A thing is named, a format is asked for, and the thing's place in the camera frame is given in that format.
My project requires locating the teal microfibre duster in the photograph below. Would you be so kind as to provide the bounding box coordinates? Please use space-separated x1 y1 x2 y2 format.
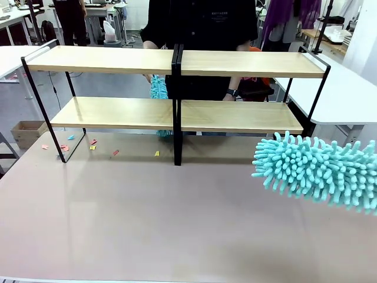
149 74 174 140
251 130 377 216

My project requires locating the person's left forearm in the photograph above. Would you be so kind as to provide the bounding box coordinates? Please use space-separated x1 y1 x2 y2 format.
227 43 252 91

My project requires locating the person's right forearm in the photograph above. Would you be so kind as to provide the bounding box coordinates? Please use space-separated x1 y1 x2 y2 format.
143 40 166 50

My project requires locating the orange chair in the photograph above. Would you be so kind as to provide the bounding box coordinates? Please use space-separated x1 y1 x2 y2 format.
237 45 275 103

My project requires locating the white plastic bag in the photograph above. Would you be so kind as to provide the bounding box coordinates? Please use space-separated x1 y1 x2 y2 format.
102 20 118 42

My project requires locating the person in black shirt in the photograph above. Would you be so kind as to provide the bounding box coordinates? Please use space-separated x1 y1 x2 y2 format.
140 0 273 137

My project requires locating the standing person in dark clothes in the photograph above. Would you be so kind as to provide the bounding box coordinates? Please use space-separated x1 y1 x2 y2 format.
54 0 88 47

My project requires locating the purple garment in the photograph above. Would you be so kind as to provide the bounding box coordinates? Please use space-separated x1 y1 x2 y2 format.
261 0 322 51

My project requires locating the black backpack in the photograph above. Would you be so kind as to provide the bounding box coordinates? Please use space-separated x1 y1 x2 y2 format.
41 19 57 42

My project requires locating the white table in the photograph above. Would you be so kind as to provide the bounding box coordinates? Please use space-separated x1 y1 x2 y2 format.
0 45 45 103
272 62 377 139

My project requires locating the wooden workbench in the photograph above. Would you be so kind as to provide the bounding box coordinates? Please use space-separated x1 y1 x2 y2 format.
300 24 353 56

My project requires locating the black stand pole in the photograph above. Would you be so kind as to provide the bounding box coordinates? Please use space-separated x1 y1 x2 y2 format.
312 0 334 55

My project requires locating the cardboard box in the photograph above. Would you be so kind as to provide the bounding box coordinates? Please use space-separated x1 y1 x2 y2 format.
11 120 48 150

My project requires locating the wooden shelf unit black frame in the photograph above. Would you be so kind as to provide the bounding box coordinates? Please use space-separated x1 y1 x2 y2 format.
20 38 184 164
172 43 332 166

